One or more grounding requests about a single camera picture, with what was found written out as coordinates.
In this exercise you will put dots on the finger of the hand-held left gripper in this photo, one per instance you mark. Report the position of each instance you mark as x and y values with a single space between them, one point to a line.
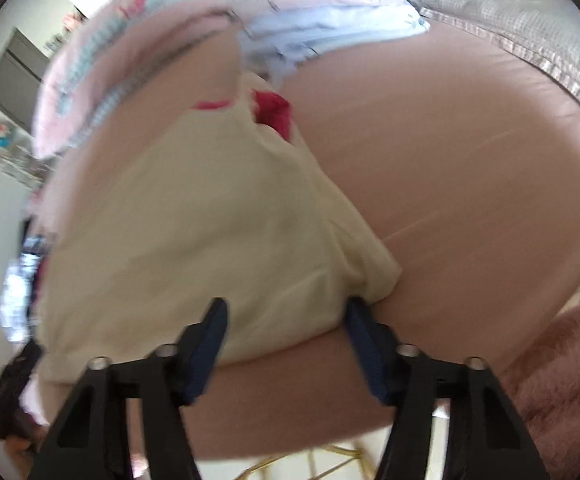
17 380

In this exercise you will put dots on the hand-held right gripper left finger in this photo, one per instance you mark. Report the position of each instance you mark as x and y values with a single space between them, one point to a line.
209 355

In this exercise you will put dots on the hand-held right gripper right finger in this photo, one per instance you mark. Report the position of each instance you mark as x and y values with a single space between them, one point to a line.
365 360

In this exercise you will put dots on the cream garment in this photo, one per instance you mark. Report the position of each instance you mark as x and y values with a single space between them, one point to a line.
194 235

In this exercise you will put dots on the red garment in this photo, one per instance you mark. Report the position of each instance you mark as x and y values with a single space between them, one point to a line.
270 110

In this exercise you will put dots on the light blue folded clothes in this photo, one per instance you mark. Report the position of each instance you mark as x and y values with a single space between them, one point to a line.
330 30

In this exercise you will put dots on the person's left hand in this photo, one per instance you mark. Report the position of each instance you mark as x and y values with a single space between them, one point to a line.
22 447

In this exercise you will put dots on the blue white printed cloth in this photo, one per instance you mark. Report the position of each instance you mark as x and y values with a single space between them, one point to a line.
24 285

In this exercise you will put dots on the pink sheet bed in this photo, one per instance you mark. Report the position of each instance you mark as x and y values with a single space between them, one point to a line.
445 185

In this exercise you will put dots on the pink fluffy rug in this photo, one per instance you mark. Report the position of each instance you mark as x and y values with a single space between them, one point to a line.
560 385

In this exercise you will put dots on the cluttered shelf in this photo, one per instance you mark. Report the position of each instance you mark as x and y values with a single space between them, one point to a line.
22 165

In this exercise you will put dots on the grey door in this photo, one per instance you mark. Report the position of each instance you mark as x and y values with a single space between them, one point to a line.
14 75

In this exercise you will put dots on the pink quilt with blue gingham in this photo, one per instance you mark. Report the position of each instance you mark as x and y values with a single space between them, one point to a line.
119 60

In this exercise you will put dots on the grey pink blanket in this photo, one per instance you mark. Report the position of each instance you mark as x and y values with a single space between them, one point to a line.
520 20

